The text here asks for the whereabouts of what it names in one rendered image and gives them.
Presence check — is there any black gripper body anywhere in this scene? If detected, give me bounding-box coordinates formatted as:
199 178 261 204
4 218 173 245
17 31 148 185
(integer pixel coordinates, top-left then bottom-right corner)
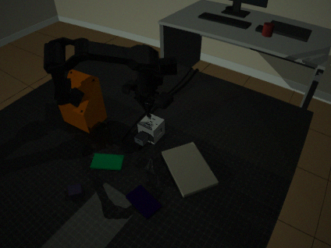
122 76 173 109

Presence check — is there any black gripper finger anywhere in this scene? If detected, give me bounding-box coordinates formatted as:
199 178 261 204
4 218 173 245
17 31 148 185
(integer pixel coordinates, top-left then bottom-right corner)
133 96 148 112
144 100 155 113

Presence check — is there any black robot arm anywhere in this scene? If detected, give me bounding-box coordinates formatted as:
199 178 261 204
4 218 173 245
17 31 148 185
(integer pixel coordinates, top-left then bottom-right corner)
43 37 177 108

